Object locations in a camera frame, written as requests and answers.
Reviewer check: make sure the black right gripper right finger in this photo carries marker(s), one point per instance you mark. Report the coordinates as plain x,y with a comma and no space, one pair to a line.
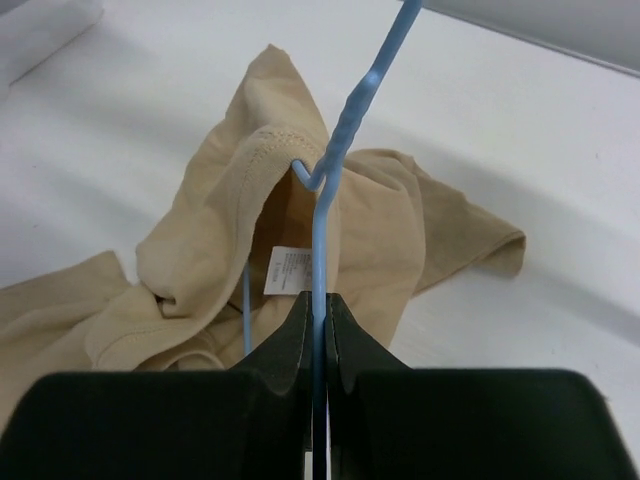
391,421

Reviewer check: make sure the beige t shirt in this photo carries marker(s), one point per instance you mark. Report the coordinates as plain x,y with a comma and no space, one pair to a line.
393,232

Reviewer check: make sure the blue wire hanger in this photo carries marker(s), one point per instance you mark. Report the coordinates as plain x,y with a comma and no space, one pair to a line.
325,178

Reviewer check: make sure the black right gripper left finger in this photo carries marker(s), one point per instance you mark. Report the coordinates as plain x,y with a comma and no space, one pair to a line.
247,422

